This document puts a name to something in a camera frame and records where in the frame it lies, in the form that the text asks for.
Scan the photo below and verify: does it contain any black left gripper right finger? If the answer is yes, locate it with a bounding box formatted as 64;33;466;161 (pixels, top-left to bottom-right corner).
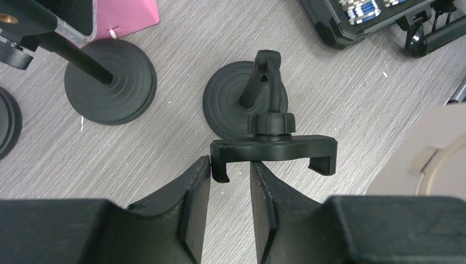
250;162;465;263

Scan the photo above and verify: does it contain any pink wedge stand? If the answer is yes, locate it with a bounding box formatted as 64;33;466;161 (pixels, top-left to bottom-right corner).
95;0;159;40

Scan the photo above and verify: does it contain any black phone stand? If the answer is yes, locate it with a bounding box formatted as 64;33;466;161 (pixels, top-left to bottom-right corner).
1;87;23;160
202;50;337;183
1;1;157;125

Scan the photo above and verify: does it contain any smartphone with clear case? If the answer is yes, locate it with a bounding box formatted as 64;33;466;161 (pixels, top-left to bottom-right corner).
37;0;97;43

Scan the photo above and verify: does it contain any black foam-lined case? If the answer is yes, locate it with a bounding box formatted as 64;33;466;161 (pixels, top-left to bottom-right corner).
301;1;465;58

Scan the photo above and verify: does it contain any smartphone with cream case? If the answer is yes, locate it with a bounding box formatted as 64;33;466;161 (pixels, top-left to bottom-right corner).
366;103;465;199

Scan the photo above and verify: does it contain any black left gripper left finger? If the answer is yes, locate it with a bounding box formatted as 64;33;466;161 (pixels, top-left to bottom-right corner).
1;156;210;263

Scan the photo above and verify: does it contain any blue-white poker chip stack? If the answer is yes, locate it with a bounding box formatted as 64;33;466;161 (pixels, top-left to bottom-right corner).
339;0;381;25

